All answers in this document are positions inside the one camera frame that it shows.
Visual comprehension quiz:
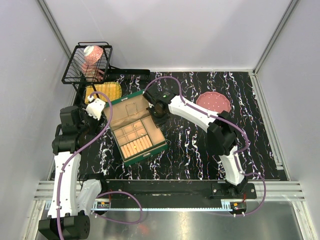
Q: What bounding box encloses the small green jewelry tray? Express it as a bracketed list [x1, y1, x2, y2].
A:
[113, 116, 167, 165]

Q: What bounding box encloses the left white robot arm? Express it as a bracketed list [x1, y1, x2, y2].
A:
[38, 105, 108, 240]

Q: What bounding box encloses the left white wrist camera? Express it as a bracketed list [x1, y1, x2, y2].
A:
[85, 96, 106, 120]

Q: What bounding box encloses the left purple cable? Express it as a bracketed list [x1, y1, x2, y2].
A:
[56, 91, 144, 240]

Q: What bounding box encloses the pink patterned cup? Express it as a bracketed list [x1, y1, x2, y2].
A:
[81, 63, 104, 82]

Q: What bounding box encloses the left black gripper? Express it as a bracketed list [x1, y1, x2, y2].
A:
[77, 104, 106, 136]

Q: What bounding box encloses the black wire dish rack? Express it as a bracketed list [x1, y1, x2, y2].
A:
[61, 41, 151, 105]

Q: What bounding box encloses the pink polka dot plate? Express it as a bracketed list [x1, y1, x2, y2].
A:
[196, 91, 231, 113]

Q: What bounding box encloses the purple cable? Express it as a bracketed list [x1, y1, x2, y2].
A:
[144, 76, 267, 217]
[56, 91, 144, 240]

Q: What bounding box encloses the pink patterned ceramic bowl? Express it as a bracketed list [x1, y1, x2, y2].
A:
[83, 45, 103, 65]

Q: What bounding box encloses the yellow woven tray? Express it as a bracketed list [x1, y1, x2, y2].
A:
[85, 82, 122, 104]

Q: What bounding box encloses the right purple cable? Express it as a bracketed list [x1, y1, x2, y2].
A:
[144, 76, 267, 217]

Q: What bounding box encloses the large green jewelry box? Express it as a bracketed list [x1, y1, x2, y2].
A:
[103, 90, 168, 166]

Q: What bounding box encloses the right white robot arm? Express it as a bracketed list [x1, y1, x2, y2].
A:
[143, 85, 248, 199]

